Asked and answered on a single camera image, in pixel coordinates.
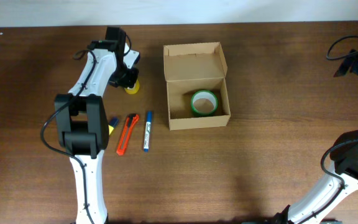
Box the small yellow tape roll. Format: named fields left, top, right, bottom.
left=124, top=80, right=140, bottom=95

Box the brown cardboard box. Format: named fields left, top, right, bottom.
left=163, top=42, right=231, bottom=131

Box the green tape roll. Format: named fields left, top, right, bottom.
left=191, top=90, right=219, bottom=116

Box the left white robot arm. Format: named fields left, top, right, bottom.
left=53, top=27, right=140, bottom=223

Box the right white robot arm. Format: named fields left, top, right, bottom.
left=269, top=129, right=358, bottom=223

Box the orange utility knife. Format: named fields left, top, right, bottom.
left=116, top=114, right=139, bottom=156

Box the yellow highlighter marker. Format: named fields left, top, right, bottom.
left=108, top=117, right=119, bottom=135

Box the blue whiteboard marker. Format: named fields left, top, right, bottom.
left=144, top=111, right=152, bottom=152

